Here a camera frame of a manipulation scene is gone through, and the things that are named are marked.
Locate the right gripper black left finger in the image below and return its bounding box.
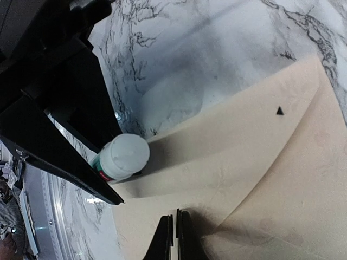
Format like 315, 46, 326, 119
143, 215, 174, 260

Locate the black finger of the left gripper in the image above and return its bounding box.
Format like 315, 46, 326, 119
1, 96, 123, 205

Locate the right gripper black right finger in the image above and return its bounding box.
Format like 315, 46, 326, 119
176, 209, 209, 260

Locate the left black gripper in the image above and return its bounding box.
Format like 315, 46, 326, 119
1, 1, 122, 152

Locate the small green white sticker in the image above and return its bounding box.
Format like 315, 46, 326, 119
89, 134, 150, 182

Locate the person in striped shirt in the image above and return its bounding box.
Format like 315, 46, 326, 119
1, 179, 28, 259

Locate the aluminium front rail frame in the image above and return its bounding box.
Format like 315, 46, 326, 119
20, 165, 75, 259

